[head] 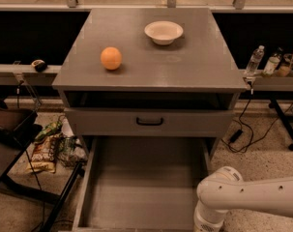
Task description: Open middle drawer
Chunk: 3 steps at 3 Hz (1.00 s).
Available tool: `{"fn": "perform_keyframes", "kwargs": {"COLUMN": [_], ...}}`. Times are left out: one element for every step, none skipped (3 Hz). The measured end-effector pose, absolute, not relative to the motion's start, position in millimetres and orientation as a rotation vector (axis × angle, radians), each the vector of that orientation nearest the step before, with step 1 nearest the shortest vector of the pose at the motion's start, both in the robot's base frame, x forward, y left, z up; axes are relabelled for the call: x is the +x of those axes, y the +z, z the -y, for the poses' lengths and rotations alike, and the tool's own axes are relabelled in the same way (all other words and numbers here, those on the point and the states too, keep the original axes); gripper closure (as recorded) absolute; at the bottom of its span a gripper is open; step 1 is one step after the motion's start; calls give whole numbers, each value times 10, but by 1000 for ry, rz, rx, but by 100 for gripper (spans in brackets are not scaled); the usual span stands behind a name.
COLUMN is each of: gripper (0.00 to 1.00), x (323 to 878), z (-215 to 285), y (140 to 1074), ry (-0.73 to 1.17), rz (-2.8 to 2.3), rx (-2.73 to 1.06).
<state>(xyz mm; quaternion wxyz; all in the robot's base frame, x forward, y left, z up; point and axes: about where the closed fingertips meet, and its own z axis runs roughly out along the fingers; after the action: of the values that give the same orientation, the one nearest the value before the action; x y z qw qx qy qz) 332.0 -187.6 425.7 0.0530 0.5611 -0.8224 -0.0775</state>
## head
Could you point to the black cart stand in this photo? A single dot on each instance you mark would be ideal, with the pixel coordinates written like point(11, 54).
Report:
point(35, 202)

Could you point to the grey top drawer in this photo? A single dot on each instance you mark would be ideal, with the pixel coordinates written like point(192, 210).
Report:
point(147, 122)

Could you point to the plastic cup with straw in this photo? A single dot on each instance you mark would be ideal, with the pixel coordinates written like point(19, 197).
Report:
point(286, 65)

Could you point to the grey side rail shelf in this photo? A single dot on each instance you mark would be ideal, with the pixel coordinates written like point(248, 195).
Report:
point(11, 74)

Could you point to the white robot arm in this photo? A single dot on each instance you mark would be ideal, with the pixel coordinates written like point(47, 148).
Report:
point(225, 190)

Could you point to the small glass bottle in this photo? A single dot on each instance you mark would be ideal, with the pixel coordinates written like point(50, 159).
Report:
point(272, 62)

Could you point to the grey drawer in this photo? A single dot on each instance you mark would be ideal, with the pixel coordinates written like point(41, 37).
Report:
point(147, 122)
point(141, 184)

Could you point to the black tape measure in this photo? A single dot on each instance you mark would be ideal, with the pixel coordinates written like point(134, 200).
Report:
point(39, 65)

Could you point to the green snack bag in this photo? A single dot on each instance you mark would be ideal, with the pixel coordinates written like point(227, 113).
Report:
point(48, 130)

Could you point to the clear water bottle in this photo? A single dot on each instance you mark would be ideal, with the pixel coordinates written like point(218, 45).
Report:
point(255, 60)

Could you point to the grey drawer cabinet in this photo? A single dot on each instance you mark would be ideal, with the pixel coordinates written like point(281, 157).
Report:
point(195, 72)

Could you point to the white bowl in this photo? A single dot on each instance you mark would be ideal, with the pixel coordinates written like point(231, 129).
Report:
point(163, 32)

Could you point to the brown chip bag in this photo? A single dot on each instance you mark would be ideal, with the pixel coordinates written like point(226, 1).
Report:
point(44, 155)

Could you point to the orange ball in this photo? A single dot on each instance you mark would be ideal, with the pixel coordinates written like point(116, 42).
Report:
point(111, 58)

